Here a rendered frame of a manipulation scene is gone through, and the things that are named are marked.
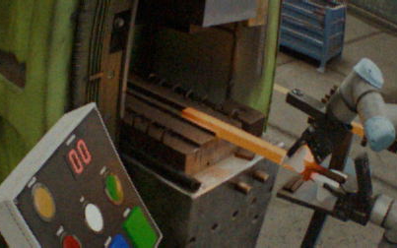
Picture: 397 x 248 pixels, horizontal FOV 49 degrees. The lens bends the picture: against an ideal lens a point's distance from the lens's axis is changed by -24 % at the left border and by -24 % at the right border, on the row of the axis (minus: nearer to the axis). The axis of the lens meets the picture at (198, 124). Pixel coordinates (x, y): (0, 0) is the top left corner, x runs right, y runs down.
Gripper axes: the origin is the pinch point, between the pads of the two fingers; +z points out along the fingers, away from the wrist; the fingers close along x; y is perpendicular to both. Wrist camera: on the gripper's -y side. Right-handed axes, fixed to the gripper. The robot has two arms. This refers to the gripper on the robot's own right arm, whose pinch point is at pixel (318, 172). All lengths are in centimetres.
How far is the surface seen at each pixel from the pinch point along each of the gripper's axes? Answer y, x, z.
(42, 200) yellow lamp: -17, -66, 11
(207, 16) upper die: -29.4, -11.0, 27.3
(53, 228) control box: -13, -66, 9
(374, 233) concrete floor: 102, 133, -5
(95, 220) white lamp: -9, -55, 11
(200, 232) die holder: 22.4, -11.3, 21.9
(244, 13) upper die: -28.6, 2.9, 27.3
